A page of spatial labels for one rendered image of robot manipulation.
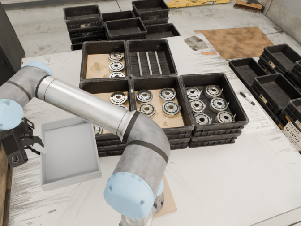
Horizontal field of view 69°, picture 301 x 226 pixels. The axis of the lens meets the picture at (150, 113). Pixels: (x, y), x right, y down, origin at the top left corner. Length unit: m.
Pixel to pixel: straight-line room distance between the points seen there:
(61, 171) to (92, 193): 0.35
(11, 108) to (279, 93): 2.21
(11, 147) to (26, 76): 0.24
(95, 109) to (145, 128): 0.14
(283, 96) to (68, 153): 2.00
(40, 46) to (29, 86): 2.81
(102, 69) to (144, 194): 1.18
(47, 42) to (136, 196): 3.17
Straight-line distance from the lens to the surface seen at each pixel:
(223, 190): 1.27
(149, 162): 0.51
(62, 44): 3.41
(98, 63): 1.62
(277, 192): 1.40
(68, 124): 1.00
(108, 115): 0.59
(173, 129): 1.10
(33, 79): 0.67
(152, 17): 2.83
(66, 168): 0.90
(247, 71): 2.70
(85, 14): 2.97
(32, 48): 3.47
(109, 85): 1.36
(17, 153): 0.78
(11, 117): 0.63
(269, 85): 2.45
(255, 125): 1.58
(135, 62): 1.61
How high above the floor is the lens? 1.83
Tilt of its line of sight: 51 degrees down
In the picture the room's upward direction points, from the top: 4 degrees clockwise
